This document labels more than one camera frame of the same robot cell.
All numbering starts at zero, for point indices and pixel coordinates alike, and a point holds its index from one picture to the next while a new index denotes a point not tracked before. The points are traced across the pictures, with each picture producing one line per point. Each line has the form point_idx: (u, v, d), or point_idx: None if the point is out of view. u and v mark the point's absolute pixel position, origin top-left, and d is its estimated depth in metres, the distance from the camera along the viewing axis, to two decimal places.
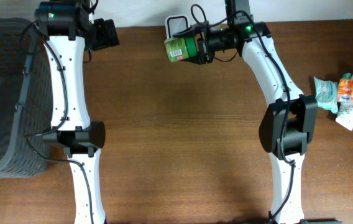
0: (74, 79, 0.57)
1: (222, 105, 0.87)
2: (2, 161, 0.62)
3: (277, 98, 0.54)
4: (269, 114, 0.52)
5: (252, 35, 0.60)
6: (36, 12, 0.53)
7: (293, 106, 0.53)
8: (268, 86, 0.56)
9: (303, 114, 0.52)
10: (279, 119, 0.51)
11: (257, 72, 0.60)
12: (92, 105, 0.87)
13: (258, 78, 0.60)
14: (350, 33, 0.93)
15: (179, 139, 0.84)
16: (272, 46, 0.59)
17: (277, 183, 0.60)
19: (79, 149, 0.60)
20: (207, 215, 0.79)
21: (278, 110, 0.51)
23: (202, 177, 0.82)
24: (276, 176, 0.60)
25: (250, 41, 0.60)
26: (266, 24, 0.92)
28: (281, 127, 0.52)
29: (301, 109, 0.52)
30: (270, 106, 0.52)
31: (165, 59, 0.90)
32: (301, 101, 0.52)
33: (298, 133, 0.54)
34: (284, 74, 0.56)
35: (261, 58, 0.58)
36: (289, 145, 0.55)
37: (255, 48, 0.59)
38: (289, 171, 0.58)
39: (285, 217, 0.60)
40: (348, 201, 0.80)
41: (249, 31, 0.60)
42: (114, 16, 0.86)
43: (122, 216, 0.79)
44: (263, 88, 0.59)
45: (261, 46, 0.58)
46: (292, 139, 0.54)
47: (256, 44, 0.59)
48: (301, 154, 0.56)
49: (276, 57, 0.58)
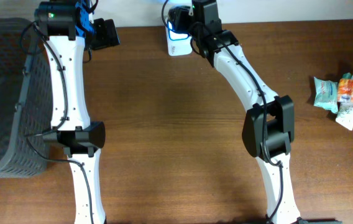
0: (74, 79, 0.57)
1: (222, 106, 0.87)
2: (2, 161, 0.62)
3: (253, 102, 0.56)
4: (248, 120, 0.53)
5: (219, 46, 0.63)
6: (36, 12, 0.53)
7: (270, 108, 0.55)
8: (243, 91, 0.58)
9: (281, 116, 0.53)
10: (259, 123, 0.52)
11: (230, 80, 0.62)
12: (92, 105, 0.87)
13: (232, 84, 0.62)
14: (350, 33, 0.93)
15: (179, 139, 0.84)
16: (241, 53, 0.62)
17: (268, 186, 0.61)
19: (79, 149, 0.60)
20: (207, 215, 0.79)
21: (256, 116, 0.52)
23: (202, 177, 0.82)
24: (266, 178, 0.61)
25: (219, 51, 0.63)
26: (265, 24, 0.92)
28: (262, 130, 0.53)
29: (278, 110, 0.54)
30: (248, 112, 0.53)
31: (165, 59, 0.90)
32: (278, 103, 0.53)
33: (280, 134, 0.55)
34: (257, 80, 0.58)
35: (233, 66, 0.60)
36: (274, 147, 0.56)
37: (224, 58, 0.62)
38: (277, 173, 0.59)
39: (282, 218, 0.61)
40: (349, 201, 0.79)
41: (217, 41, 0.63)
42: (114, 16, 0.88)
43: (121, 216, 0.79)
44: (238, 93, 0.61)
45: (231, 54, 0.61)
46: (275, 141, 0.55)
47: (226, 52, 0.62)
48: (287, 154, 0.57)
49: (247, 63, 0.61)
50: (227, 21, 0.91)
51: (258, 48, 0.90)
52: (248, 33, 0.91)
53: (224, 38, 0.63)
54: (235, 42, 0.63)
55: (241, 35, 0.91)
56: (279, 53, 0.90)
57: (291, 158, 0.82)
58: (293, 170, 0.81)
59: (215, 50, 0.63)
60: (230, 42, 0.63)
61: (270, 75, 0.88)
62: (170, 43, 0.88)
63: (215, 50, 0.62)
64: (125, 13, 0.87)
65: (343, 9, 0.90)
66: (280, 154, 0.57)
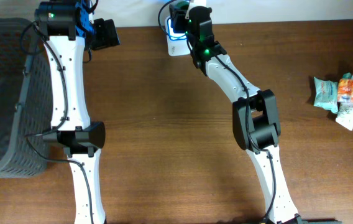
0: (74, 79, 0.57)
1: (221, 105, 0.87)
2: (2, 161, 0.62)
3: (238, 98, 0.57)
4: (234, 113, 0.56)
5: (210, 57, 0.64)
6: (36, 12, 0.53)
7: (256, 102, 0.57)
8: (230, 91, 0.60)
9: (265, 108, 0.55)
10: (243, 115, 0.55)
11: (220, 83, 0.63)
12: (92, 105, 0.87)
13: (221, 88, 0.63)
14: (350, 33, 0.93)
15: (178, 139, 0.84)
16: (228, 59, 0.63)
17: (261, 179, 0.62)
19: (79, 149, 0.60)
20: (207, 215, 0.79)
21: (240, 107, 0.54)
23: (202, 177, 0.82)
24: (260, 172, 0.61)
25: (210, 60, 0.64)
26: (265, 24, 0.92)
28: (246, 121, 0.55)
29: (262, 103, 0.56)
30: (233, 106, 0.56)
31: (165, 59, 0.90)
32: (260, 96, 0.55)
33: (265, 126, 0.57)
34: (242, 79, 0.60)
35: (221, 70, 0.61)
36: (261, 139, 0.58)
37: (214, 65, 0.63)
38: (268, 165, 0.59)
39: (279, 214, 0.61)
40: (349, 201, 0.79)
41: (207, 53, 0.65)
42: (114, 17, 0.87)
43: (121, 216, 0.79)
44: (227, 94, 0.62)
45: (219, 60, 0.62)
46: (261, 133, 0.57)
47: (215, 60, 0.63)
48: (275, 145, 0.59)
49: (235, 67, 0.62)
50: (227, 22, 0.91)
51: (258, 48, 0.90)
52: (248, 33, 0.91)
53: (215, 50, 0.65)
54: (222, 51, 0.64)
55: (241, 35, 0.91)
56: (279, 53, 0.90)
57: (291, 158, 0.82)
58: (294, 170, 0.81)
59: (206, 61, 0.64)
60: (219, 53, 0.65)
61: (270, 75, 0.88)
62: (170, 43, 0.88)
63: (206, 60, 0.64)
64: (125, 14, 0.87)
65: (345, 10, 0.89)
66: (269, 145, 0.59)
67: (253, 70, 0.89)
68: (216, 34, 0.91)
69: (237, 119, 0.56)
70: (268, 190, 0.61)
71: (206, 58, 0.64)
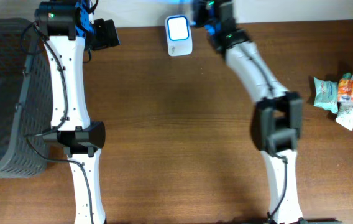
0: (74, 79, 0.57)
1: (221, 105, 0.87)
2: (2, 161, 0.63)
3: (262, 96, 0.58)
4: (257, 112, 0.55)
5: (233, 43, 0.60)
6: (36, 12, 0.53)
7: (279, 104, 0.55)
8: (253, 85, 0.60)
9: (288, 112, 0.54)
10: (266, 116, 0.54)
11: (241, 74, 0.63)
12: (92, 105, 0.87)
13: (242, 77, 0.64)
14: (352, 33, 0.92)
15: (178, 139, 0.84)
16: (253, 48, 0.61)
17: (272, 182, 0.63)
19: (79, 149, 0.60)
20: (207, 215, 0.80)
21: (264, 107, 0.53)
23: (202, 177, 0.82)
24: (272, 175, 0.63)
25: (233, 47, 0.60)
26: (266, 23, 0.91)
28: (268, 120, 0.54)
29: (285, 106, 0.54)
30: (257, 104, 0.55)
31: (165, 59, 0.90)
32: (286, 99, 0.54)
33: (287, 129, 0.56)
34: (267, 74, 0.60)
35: (245, 61, 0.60)
36: (281, 142, 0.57)
37: (238, 53, 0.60)
38: (282, 169, 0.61)
39: (284, 216, 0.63)
40: (348, 201, 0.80)
41: (230, 38, 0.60)
42: (114, 17, 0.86)
43: (122, 216, 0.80)
44: (247, 86, 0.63)
45: (243, 50, 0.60)
46: (281, 136, 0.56)
47: (238, 48, 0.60)
48: (293, 150, 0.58)
49: (259, 60, 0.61)
50: None
51: (258, 48, 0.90)
52: (249, 33, 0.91)
53: (238, 36, 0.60)
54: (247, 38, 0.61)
55: None
56: (279, 53, 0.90)
57: None
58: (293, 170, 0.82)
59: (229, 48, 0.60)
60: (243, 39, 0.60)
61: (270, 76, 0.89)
62: (170, 44, 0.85)
63: (229, 47, 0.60)
64: (125, 14, 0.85)
65: (348, 10, 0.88)
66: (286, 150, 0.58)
67: None
68: None
69: (260, 119, 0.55)
70: (278, 193, 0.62)
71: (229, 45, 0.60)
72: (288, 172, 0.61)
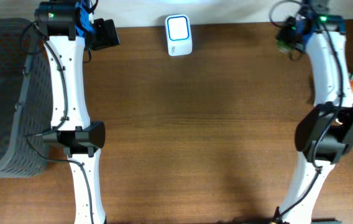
0: (74, 79, 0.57)
1: (222, 105, 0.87)
2: (2, 161, 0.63)
3: (327, 100, 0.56)
4: (314, 114, 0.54)
5: (321, 27, 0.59)
6: (36, 12, 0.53)
7: (341, 113, 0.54)
8: (322, 83, 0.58)
9: (349, 124, 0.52)
10: (323, 121, 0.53)
11: (315, 66, 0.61)
12: (92, 105, 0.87)
13: (314, 70, 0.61)
14: (352, 33, 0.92)
15: (179, 139, 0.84)
16: (341, 44, 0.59)
17: (296, 183, 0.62)
19: (79, 149, 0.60)
20: (207, 215, 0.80)
21: (324, 112, 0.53)
23: (202, 177, 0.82)
24: (299, 178, 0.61)
25: (320, 33, 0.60)
26: (266, 23, 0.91)
28: (322, 129, 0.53)
29: (348, 117, 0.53)
30: (317, 107, 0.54)
31: (165, 59, 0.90)
32: (352, 111, 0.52)
33: (337, 142, 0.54)
34: (343, 78, 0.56)
35: (326, 55, 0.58)
36: (323, 152, 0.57)
37: (322, 42, 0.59)
38: (312, 175, 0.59)
39: (293, 217, 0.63)
40: (348, 201, 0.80)
41: (323, 22, 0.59)
42: (114, 17, 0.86)
43: (122, 215, 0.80)
44: (316, 81, 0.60)
45: (330, 42, 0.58)
46: (327, 146, 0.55)
47: (322, 35, 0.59)
48: (332, 163, 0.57)
49: (342, 58, 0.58)
50: (227, 22, 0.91)
51: None
52: (248, 33, 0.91)
53: (330, 23, 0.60)
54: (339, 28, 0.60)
55: (242, 35, 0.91)
56: None
57: (291, 158, 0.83)
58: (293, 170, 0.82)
59: (316, 29, 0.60)
60: (334, 28, 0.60)
61: None
62: (170, 44, 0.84)
63: (316, 29, 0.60)
64: (125, 14, 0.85)
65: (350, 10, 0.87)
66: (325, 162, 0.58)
67: None
68: (216, 34, 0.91)
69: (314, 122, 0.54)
70: (296, 195, 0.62)
71: (316, 26, 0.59)
72: (317, 180, 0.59)
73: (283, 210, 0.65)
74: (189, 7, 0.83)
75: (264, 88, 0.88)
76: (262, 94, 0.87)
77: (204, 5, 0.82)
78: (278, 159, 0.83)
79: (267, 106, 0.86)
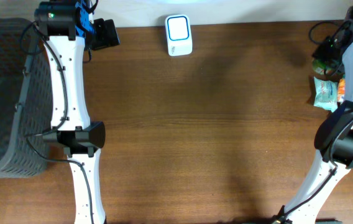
0: (74, 79, 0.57)
1: (222, 105, 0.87)
2: (2, 160, 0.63)
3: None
4: (339, 110, 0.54)
5: None
6: (36, 12, 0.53)
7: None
8: None
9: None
10: (347, 117, 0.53)
11: (348, 71, 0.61)
12: (92, 105, 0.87)
13: (347, 74, 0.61)
14: None
15: (179, 139, 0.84)
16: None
17: (307, 182, 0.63)
19: (79, 149, 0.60)
20: (207, 215, 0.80)
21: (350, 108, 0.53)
23: (202, 177, 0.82)
24: (311, 177, 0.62)
25: None
26: (266, 23, 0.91)
28: (343, 125, 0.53)
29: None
30: (345, 103, 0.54)
31: (165, 59, 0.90)
32: None
33: None
34: None
35: None
36: (341, 153, 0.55)
37: None
38: (325, 177, 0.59)
39: (297, 216, 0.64)
40: (348, 201, 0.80)
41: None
42: (114, 17, 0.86)
43: (122, 216, 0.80)
44: (347, 84, 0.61)
45: None
46: (347, 147, 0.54)
47: None
48: (347, 167, 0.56)
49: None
50: (227, 22, 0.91)
51: (258, 49, 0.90)
52: (248, 33, 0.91)
53: None
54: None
55: (241, 35, 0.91)
56: (279, 53, 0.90)
57: (291, 158, 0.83)
58: (293, 170, 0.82)
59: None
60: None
61: (270, 76, 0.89)
62: (170, 44, 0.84)
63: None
64: (125, 14, 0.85)
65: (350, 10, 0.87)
66: (341, 164, 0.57)
67: (252, 71, 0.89)
68: (216, 35, 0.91)
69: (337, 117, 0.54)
70: (306, 193, 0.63)
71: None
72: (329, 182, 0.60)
73: (288, 208, 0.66)
74: (189, 7, 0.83)
75: (264, 88, 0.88)
76: (262, 94, 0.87)
77: (204, 5, 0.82)
78: (278, 159, 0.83)
79: (267, 106, 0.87)
